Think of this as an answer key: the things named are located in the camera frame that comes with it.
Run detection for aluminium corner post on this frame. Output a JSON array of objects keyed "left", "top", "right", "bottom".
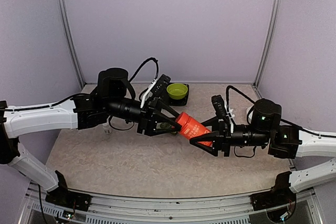
[
  {"left": 253, "top": 0, "right": 281, "bottom": 90},
  {"left": 57, "top": 0, "right": 86, "bottom": 89}
]

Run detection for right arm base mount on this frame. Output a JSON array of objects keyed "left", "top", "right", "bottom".
[{"left": 250, "top": 188, "right": 297, "bottom": 211}]

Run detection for green pill organizer box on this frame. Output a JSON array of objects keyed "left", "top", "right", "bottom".
[{"left": 159, "top": 122, "right": 178, "bottom": 135}]

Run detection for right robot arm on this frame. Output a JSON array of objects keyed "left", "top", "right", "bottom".
[{"left": 190, "top": 95, "right": 335, "bottom": 205}]

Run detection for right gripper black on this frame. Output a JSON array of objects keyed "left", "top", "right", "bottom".
[{"left": 190, "top": 116, "right": 271, "bottom": 158}]

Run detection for black patterned tray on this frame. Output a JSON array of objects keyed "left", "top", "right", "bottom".
[{"left": 162, "top": 82, "right": 189, "bottom": 106}]

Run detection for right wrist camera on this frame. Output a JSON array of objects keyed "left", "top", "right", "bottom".
[{"left": 211, "top": 95, "right": 234, "bottom": 133}]

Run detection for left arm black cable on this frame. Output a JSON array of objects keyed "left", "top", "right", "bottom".
[{"left": 128, "top": 57, "right": 160, "bottom": 83}]

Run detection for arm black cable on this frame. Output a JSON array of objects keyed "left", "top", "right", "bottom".
[
  {"left": 225, "top": 85, "right": 257, "bottom": 109},
  {"left": 128, "top": 57, "right": 160, "bottom": 83}
]

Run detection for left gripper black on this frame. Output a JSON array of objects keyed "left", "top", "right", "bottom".
[{"left": 106, "top": 97, "right": 183, "bottom": 137}]

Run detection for right aluminium corner post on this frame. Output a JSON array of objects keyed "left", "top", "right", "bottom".
[{"left": 253, "top": 0, "right": 281, "bottom": 90}]

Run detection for aluminium front frame rail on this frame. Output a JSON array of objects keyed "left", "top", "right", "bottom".
[{"left": 16, "top": 182, "right": 325, "bottom": 223}]

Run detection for lime green bowl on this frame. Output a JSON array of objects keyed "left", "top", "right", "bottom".
[{"left": 166, "top": 83, "right": 188, "bottom": 100}]

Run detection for red pill bottle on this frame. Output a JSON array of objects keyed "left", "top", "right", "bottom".
[{"left": 175, "top": 112, "right": 211, "bottom": 140}]

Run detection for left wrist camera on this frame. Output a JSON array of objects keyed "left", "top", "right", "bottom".
[{"left": 140, "top": 74, "right": 171, "bottom": 109}]

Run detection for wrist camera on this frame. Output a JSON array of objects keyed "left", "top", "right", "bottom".
[
  {"left": 211, "top": 95, "right": 234, "bottom": 133},
  {"left": 140, "top": 74, "right": 171, "bottom": 109}
]

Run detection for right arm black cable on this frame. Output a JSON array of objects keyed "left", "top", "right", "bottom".
[{"left": 225, "top": 85, "right": 257, "bottom": 109}]

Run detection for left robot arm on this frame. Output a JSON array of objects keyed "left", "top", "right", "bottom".
[{"left": 1, "top": 68, "right": 181, "bottom": 206}]

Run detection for white pill bottle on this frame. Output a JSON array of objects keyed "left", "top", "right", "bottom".
[{"left": 102, "top": 123, "right": 112, "bottom": 134}]

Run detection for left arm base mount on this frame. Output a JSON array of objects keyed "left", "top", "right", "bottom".
[{"left": 45, "top": 187, "right": 92, "bottom": 211}]

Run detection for left aluminium corner post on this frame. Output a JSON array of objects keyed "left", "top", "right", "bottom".
[{"left": 57, "top": 0, "right": 86, "bottom": 89}]

